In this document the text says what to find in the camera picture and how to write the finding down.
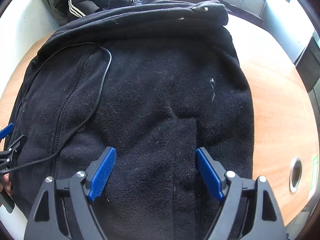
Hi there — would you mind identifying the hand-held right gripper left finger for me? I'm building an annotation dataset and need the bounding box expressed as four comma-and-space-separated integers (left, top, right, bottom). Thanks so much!
24, 147, 117, 240

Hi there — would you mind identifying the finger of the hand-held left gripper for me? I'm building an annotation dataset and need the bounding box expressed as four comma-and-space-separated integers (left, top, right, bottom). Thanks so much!
0, 135, 27, 175
0, 123, 15, 139

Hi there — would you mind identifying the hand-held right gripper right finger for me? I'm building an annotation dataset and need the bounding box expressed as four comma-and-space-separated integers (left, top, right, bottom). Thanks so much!
195, 147, 287, 240

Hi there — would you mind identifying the black fleece jacket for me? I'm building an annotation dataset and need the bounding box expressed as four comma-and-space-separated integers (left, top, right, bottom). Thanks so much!
4, 0, 255, 240

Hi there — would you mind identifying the person's left hand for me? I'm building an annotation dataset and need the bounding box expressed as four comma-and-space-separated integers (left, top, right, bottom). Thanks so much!
0, 174, 13, 197

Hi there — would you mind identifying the green label sticker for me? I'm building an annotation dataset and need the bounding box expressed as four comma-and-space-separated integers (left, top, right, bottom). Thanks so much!
310, 154, 319, 191

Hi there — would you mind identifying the dark grey desk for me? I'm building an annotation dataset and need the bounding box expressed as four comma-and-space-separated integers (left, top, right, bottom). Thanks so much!
294, 29, 320, 93

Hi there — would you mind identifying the metal desk cable grommet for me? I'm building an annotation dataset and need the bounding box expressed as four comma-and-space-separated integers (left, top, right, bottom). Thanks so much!
289, 157, 302, 193

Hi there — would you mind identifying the thin cable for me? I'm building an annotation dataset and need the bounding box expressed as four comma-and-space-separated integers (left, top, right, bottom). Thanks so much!
0, 42, 112, 174

